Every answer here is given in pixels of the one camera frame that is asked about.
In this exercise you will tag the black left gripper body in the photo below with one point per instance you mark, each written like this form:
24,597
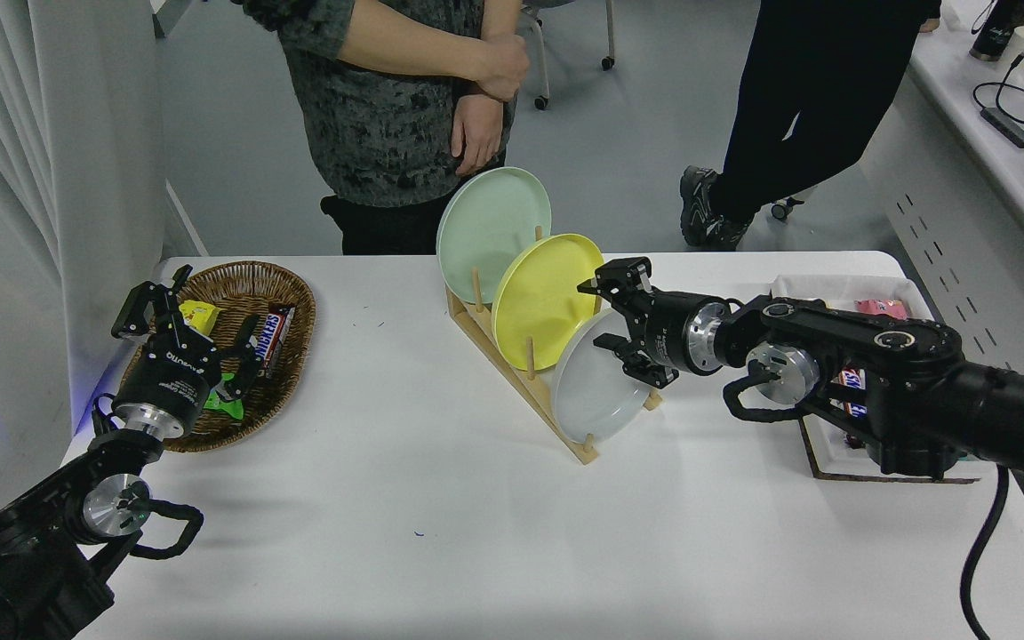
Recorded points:
172,378

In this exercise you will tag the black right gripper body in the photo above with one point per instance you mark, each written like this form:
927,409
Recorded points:
663,329

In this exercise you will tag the grey plate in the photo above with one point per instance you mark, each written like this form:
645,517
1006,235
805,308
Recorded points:
592,400

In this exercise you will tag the person's right forearm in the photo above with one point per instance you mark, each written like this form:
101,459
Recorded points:
405,49

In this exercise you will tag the person's left forearm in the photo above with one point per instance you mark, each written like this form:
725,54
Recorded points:
501,18

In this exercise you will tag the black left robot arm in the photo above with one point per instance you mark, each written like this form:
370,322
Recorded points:
32,551

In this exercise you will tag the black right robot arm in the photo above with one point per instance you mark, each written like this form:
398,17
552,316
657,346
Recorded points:
921,373

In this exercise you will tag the yellow plate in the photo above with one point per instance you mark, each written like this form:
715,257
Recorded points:
539,302

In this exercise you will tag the wooden plate rack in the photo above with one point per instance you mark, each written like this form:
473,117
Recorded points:
525,384

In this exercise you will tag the pale green plate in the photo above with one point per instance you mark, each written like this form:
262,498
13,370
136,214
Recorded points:
490,227

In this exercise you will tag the person's left hand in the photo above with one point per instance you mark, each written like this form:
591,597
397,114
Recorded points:
479,138
930,26

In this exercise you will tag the person's right hand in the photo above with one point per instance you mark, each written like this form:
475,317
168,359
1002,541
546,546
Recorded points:
503,69

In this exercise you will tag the Snickers bar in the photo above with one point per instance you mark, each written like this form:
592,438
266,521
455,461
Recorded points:
276,333
852,380

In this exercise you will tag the green snack packet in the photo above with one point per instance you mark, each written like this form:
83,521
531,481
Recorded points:
226,407

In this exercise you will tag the yellow snack packet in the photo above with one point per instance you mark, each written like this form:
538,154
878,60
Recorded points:
201,316

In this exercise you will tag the brown wicker basket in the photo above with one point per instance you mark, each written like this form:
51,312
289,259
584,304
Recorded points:
236,284

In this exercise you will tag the black chair caster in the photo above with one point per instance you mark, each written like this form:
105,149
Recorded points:
780,210

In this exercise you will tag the white tray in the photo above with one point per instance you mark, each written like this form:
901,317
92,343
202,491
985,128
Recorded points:
832,289

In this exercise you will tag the pink snack packet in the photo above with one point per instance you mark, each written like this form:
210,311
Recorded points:
881,308

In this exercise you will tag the office chair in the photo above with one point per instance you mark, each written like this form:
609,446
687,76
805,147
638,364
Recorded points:
610,36

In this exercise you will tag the person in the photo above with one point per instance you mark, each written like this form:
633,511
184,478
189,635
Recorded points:
796,89
370,124

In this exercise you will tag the black usb hub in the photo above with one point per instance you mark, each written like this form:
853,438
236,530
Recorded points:
1008,127

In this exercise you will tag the black bottle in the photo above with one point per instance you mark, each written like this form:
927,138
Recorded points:
996,31

